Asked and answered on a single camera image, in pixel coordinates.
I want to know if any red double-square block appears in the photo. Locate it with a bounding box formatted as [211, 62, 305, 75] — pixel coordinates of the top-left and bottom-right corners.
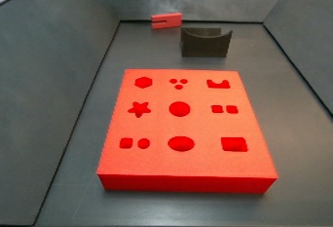
[151, 13, 182, 29]

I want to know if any red shape-sorting board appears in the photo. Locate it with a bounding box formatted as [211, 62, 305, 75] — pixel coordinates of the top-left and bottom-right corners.
[96, 69, 278, 194]

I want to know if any black curved holder stand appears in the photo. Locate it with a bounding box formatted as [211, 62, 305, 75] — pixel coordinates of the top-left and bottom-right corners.
[180, 27, 233, 57]

